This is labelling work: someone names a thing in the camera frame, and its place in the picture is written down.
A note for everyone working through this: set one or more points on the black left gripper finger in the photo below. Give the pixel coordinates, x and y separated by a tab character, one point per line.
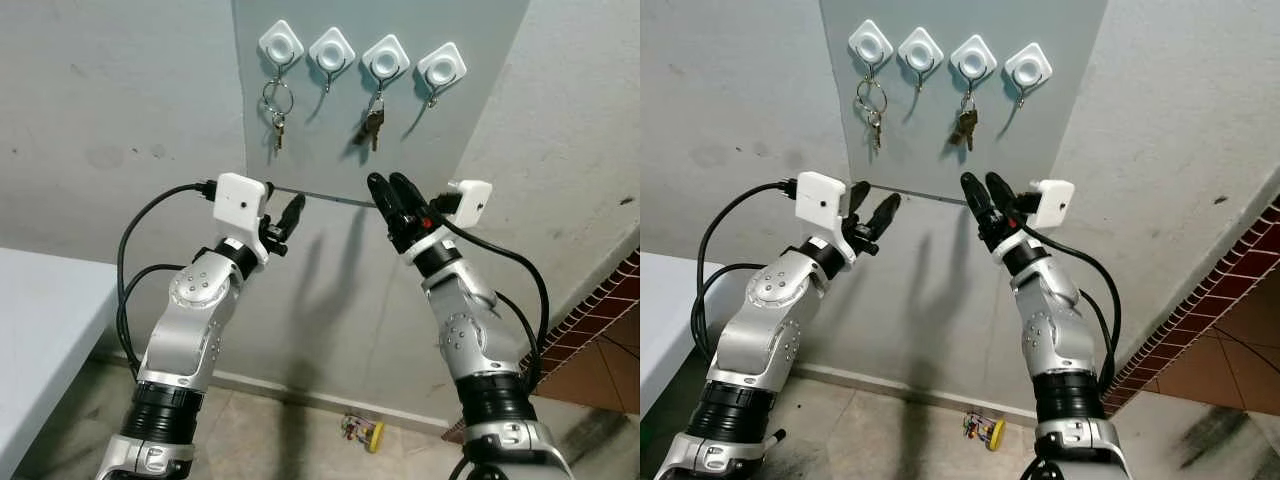
876	228
889	205
285	234
295	208

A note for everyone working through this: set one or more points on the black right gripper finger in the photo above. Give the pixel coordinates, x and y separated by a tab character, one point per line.
974	200
1000	193
407	195
381	200

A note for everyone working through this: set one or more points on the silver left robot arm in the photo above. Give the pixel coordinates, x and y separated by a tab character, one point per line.
765	320
190	320

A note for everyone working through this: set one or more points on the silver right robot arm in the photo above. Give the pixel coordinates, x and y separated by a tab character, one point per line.
480	340
1055	340

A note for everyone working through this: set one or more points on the dark brass key bunch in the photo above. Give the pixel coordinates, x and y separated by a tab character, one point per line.
966	122
374	122

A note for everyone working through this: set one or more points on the pale skirting board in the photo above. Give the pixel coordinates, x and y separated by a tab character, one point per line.
900	388
330	400

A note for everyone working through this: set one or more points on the white table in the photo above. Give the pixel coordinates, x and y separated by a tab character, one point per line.
45	330
675	310

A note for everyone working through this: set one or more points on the yellow tag key bunch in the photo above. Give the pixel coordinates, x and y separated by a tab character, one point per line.
372	435
992	431

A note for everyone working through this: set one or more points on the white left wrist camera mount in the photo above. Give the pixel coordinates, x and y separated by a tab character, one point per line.
822	202
240	203

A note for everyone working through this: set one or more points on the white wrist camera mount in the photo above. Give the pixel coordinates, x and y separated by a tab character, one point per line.
1053	203
822	202
470	203
240	203

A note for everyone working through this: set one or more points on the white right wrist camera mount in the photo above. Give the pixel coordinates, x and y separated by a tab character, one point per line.
1053	203
470	203

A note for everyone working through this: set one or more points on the grey wall board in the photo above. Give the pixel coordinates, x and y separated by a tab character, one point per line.
330	150
920	150

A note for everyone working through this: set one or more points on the white square wall hook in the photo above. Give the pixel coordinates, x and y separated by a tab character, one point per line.
385	58
973	57
921	48
331	50
870	44
281	46
1028	66
441	67

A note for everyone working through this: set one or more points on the red brick wall trim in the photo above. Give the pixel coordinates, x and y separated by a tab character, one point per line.
1220	260
590	300

